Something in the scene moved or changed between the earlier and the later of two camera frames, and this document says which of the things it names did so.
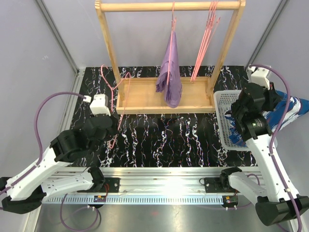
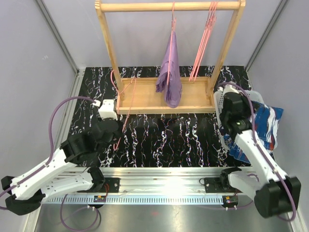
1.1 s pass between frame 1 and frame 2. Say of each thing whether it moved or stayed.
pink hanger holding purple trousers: stayed
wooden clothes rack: stayed
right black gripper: moved
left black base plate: stayed
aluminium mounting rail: stayed
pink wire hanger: moved
